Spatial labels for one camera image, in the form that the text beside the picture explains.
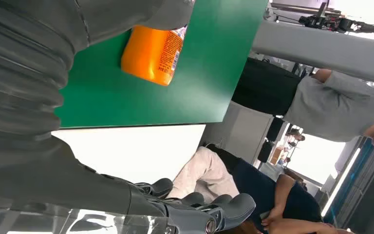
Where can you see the black camera rig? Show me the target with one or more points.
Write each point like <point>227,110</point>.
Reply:
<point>329,23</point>

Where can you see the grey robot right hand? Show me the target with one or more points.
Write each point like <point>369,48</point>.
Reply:
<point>61,181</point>

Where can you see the green work table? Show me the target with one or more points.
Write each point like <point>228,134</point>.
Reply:
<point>200,71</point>

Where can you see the white desk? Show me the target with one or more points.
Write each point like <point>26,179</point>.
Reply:
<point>125,151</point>

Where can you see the black chair back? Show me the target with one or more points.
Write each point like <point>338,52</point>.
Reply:
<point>265,151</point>
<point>274,129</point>

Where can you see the person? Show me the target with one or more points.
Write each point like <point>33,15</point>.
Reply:
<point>295,136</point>
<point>258,187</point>
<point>203,177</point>
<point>332,106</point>

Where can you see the white machine with column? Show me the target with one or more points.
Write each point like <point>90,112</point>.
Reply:
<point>319,48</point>

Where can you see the white ceiling light strip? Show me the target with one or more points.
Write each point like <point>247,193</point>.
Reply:
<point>340,182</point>

